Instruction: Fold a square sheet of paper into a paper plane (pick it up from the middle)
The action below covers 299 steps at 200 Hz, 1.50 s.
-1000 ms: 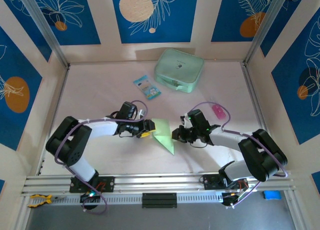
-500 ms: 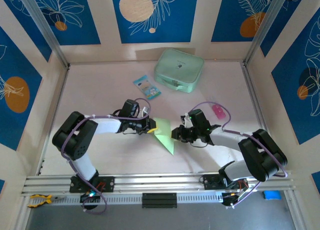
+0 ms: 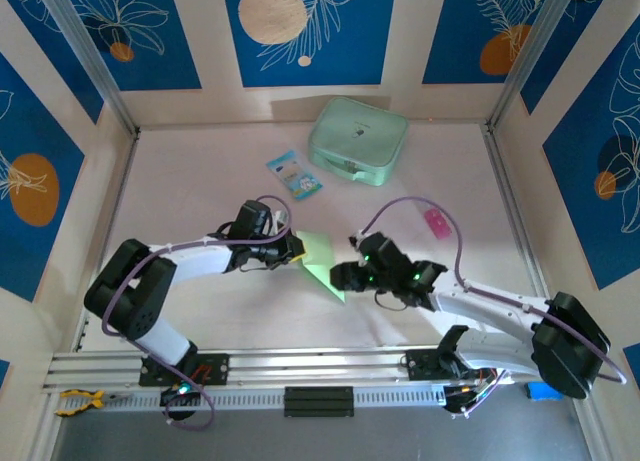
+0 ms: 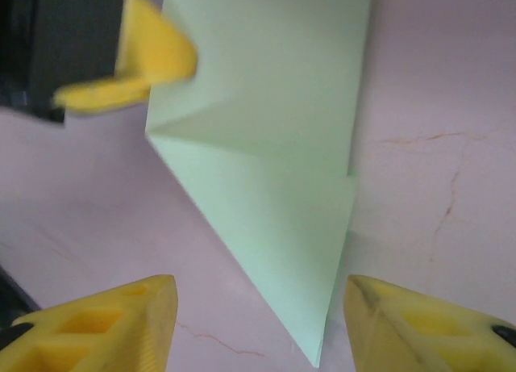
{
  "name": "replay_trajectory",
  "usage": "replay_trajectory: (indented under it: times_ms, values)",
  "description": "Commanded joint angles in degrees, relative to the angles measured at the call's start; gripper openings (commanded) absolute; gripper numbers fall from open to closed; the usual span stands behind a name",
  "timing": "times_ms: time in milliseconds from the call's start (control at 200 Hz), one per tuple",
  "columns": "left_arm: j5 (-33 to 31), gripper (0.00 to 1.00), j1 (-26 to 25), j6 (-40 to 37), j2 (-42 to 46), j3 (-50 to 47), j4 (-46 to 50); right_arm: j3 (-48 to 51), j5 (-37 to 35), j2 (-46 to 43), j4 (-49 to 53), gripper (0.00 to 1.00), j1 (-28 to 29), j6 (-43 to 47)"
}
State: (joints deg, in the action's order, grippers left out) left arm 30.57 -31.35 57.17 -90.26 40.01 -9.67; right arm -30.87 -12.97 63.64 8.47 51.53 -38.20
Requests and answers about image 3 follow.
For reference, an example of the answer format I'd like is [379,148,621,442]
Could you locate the light green paper sheet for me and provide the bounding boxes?
[294,230,348,306]

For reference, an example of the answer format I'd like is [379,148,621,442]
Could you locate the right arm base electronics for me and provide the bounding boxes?
[442,368,501,417]

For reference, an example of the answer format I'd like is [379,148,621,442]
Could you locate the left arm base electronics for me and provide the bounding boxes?
[158,380,202,423]

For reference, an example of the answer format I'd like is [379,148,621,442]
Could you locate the blue wet wipes packet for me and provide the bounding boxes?
[265,150,325,202]

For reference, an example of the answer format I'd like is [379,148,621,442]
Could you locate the small pink bottle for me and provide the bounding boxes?
[417,193,453,241]

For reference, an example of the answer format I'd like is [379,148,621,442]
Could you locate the black rectangular block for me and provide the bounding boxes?
[283,386,355,418]

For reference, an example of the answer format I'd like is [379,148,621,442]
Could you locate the mint green zip pouch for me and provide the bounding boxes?
[306,96,410,188]

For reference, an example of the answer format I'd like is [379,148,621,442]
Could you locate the blue sponge block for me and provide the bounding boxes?
[523,381,561,403]

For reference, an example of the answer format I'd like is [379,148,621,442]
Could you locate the aluminium mounting rail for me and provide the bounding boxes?
[42,341,594,395]

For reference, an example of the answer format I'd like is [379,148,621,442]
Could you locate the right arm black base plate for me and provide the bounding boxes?
[405,349,496,382]

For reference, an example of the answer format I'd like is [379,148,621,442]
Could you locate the slotted grey cable duct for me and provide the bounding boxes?
[42,384,451,413]

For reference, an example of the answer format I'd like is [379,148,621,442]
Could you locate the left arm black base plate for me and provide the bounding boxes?
[138,353,230,387]

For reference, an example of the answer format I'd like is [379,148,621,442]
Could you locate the aluminium side rail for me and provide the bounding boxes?
[482,125,564,342]
[74,130,140,353]

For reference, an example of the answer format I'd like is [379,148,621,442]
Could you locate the yellow handled pliers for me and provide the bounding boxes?
[54,388,134,417]

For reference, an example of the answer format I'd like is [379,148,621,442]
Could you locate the aluminium frame post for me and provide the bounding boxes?
[487,0,584,132]
[37,0,139,135]

